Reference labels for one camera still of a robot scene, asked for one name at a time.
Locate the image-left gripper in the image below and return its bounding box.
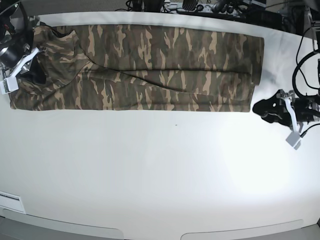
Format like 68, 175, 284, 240
0, 41, 47, 84

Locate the black equipment box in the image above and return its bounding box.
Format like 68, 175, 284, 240
245, 10, 283, 30

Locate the camouflage T-shirt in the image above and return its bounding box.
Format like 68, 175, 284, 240
9, 24, 265, 112

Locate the white label plate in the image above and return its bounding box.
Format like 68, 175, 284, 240
0, 191, 26, 214

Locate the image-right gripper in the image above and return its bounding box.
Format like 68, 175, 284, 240
252, 92, 320, 125

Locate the grey power strip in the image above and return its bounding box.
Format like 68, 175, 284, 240
169, 2, 238, 17

